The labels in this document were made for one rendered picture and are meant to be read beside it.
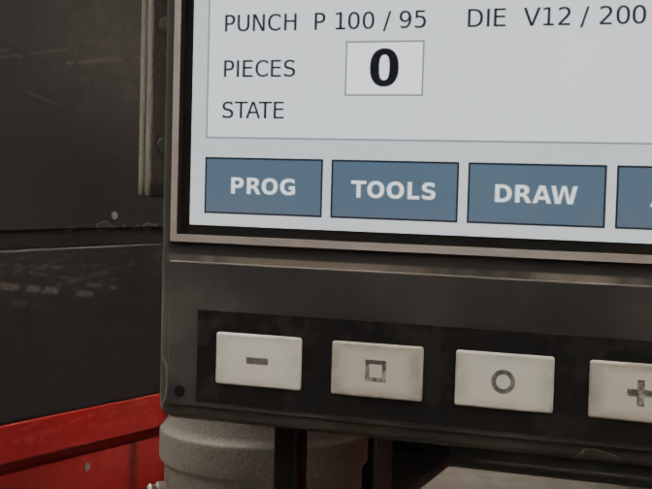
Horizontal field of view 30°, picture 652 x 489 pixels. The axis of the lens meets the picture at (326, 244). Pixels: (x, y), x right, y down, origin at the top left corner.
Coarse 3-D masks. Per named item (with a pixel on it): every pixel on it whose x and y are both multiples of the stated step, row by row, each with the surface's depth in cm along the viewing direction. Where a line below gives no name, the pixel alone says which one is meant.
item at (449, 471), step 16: (432, 480) 147; (448, 480) 148; (464, 480) 148; (480, 480) 148; (496, 480) 148; (512, 480) 148; (528, 480) 149; (544, 480) 149; (560, 480) 149; (576, 480) 149
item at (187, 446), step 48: (144, 0) 64; (144, 48) 64; (144, 96) 64; (144, 144) 64; (144, 192) 64; (192, 432) 64; (240, 432) 62; (192, 480) 64; (240, 480) 62; (336, 480) 64
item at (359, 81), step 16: (352, 48) 47; (368, 48) 47; (384, 48) 47; (400, 48) 47; (416, 48) 46; (352, 64) 47; (368, 64) 47; (384, 64) 47; (400, 64) 47; (416, 64) 46; (352, 80) 47; (368, 80) 47; (384, 80) 47; (400, 80) 47; (416, 80) 47
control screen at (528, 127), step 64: (256, 0) 49; (320, 0) 48; (384, 0) 47; (448, 0) 46; (512, 0) 45; (576, 0) 44; (640, 0) 44; (256, 64) 49; (320, 64) 48; (448, 64) 46; (512, 64) 45; (576, 64) 44; (640, 64) 44; (192, 128) 50; (256, 128) 49; (320, 128) 48; (384, 128) 47; (448, 128) 46; (512, 128) 45; (576, 128) 44; (640, 128) 44; (192, 192) 50; (256, 192) 49; (320, 192) 48; (384, 192) 47; (448, 192) 46; (512, 192) 45; (576, 192) 45; (640, 192) 44
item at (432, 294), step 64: (192, 0) 50; (192, 64) 50; (192, 256) 50; (256, 256) 49; (320, 256) 48; (384, 256) 47; (448, 256) 46; (512, 256) 45; (576, 256) 44; (640, 256) 44; (192, 320) 50; (256, 320) 49; (320, 320) 48; (384, 320) 47; (448, 320) 46; (512, 320) 45; (576, 320) 44; (640, 320) 44; (192, 384) 50; (256, 384) 49; (320, 384) 48; (384, 384) 47; (448, 384) 46; (512, 384) 45; (576, 384) 45; (640, 384) 44; (512, 448) 46; (576, 448) 45; (640, 448) 44
